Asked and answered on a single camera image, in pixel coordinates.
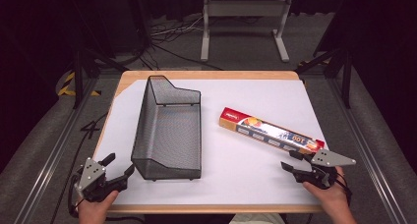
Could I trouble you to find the person's right hand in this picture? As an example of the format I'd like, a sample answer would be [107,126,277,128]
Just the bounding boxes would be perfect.
[301,166,349,216]

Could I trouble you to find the white floor cable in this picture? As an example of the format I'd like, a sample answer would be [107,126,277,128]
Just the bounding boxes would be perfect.
[149,15,205,37]

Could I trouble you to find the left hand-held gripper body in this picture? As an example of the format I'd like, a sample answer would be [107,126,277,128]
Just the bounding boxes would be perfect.
[74,156,121,204]

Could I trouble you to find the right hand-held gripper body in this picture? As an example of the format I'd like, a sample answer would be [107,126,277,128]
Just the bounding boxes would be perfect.
[294,147,357,190]

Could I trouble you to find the long red and orange box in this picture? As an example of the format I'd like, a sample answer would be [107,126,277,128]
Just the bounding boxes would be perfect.
[218,106,327,156]

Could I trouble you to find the person's left hand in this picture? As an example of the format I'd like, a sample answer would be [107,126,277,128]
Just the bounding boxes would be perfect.
[77,190,120,224]

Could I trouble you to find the aluminium floor rail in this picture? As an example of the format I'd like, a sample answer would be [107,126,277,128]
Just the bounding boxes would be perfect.
[327,78,408,224]
[13,78,100,224]

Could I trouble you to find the black tape floor mark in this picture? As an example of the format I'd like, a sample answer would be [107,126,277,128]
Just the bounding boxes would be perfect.
[80,120,101,140]

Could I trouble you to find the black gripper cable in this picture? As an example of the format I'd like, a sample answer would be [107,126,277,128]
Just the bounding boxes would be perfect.
[333,171,354,206]
[66,173,84,219]

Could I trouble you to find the black floor cable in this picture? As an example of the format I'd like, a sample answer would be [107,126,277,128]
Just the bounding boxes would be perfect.
[150,42,224,72]

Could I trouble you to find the black wire mesh basket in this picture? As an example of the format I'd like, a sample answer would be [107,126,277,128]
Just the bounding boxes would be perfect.
[130,75,203,182]

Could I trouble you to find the yellow and black striped tape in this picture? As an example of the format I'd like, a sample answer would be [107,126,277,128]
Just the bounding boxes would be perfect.
[57,71,101,97]

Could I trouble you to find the grey metal stand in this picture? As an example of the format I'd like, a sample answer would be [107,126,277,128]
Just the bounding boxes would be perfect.
[200,0,294,63]

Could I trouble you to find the black metal stand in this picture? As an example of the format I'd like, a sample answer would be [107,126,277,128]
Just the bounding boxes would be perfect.
[70,36,130,111]
[295,46,356,109]

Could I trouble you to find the white table mat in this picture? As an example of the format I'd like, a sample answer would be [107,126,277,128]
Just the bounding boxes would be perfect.
[92,79,329,206]

